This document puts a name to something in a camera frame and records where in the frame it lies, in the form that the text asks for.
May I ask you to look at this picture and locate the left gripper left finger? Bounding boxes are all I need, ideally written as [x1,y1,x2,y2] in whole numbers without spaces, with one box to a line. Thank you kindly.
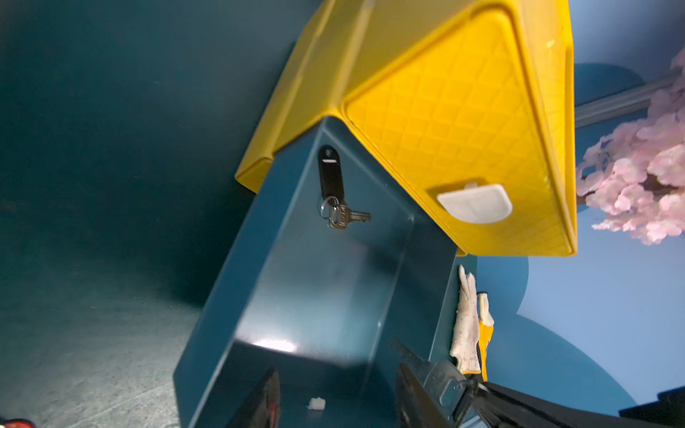
[227,367,281,428]

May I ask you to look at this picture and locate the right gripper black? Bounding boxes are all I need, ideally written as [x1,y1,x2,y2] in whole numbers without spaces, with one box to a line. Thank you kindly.
[392,340,684,427]

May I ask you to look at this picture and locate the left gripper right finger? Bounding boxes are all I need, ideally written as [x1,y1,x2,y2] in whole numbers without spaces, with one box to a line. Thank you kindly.
[395,363,451,428]

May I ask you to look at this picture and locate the pink cherry blossom tree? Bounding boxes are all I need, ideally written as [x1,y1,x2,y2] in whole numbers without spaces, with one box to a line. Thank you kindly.
[576,51,684,245]

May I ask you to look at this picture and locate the yellow drawer cabinet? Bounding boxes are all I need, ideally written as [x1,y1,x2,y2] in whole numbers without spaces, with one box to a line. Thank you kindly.
[235,1,578,257]

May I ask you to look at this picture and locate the yellow work glove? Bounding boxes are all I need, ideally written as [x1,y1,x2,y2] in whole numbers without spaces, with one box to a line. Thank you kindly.
[477,292,495,382]

